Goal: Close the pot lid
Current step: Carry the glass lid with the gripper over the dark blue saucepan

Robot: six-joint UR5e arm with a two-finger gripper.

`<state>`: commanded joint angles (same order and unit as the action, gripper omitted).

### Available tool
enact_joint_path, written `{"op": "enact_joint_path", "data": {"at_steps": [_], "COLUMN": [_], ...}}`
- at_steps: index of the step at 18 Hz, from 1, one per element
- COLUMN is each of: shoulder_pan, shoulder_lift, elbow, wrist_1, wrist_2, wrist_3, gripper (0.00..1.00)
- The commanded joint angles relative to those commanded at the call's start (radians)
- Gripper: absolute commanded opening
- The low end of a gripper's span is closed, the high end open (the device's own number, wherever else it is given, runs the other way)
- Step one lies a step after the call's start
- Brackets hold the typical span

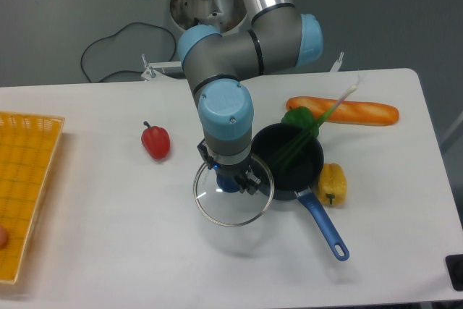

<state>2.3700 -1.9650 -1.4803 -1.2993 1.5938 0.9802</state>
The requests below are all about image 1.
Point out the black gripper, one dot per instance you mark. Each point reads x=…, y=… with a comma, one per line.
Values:
x=231, y=171

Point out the glass pot lid blue knob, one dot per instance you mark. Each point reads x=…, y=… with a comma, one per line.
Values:
x=228, y=207

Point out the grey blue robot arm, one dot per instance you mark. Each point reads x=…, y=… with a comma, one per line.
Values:
x=215, y=64

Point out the dark blue saucepan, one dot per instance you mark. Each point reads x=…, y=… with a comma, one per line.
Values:
x=296, y=175

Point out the green onion stalk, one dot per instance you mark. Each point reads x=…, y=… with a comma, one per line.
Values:
x=307, y=131

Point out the yellow bell pepper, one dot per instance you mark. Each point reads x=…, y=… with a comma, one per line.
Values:
x=332, y=185

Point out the green bell pepper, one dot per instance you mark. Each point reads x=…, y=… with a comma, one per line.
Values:
x=302, y=118

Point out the red bell pepper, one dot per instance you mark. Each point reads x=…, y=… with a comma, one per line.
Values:
x=156, y=141

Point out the orange baguette bread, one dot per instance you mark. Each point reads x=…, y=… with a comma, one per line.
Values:
x=349, y=112

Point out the black device at table corner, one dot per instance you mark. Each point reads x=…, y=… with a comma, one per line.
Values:
x=454, y=264

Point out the yellow woven basket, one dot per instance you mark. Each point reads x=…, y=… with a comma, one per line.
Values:
x=28, y=146

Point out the left white table clamp bracket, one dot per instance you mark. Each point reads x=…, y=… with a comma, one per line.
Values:
x=161, y=69

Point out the white table clamp bracket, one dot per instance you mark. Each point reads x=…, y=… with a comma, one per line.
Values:
x=338, y=63
x=161, y=69

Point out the right white table clamp bracket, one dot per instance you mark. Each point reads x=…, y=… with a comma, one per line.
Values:
x=338, y=63

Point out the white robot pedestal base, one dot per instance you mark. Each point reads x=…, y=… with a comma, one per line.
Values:
x=225, y=15

